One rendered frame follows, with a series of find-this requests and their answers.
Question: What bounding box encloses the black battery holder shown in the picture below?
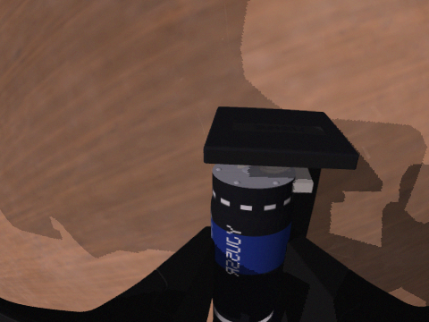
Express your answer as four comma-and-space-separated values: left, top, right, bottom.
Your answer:
203, 107, 358, 237

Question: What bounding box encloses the black and blue battery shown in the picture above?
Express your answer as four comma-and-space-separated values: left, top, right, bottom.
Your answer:
210, 165, 296, 322

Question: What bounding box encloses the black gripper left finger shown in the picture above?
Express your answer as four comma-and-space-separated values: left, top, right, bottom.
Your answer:
0, 225, 215, 322

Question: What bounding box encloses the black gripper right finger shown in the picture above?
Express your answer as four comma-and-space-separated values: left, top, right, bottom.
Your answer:
280, 228, 429, 322

